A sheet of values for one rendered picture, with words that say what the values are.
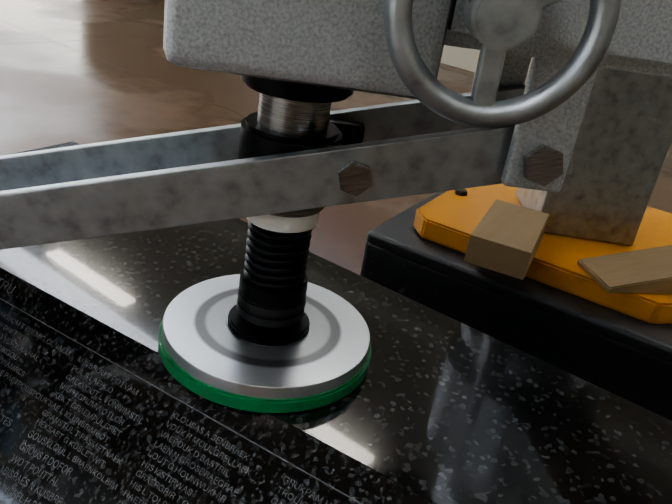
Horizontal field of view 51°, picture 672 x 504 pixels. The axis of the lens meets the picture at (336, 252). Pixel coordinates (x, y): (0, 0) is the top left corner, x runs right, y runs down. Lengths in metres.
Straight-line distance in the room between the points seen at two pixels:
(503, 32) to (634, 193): 0.94
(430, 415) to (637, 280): 0.62
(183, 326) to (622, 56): 0.46
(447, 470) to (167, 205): 0.33
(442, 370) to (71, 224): 0.40
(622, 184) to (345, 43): 0.93
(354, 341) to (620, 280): 0.61
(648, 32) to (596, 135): 0.76
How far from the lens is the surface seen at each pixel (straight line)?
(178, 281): 0.85
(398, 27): 0.46
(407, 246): 1.28
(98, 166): 0.74
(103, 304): 0.80
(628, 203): 1.39
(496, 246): 1.15
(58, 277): 0.86
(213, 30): 0.52
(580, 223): 1.38
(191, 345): 0.69
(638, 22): 0.57
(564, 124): 0.59
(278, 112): 0.61
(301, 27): 0.51
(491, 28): 0.47
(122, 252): 0.91
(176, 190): 0.61
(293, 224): 0.64
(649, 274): 1.26
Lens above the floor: 1.27
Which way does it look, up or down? 26 degrees down
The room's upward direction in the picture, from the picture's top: 9 degrees clockwise
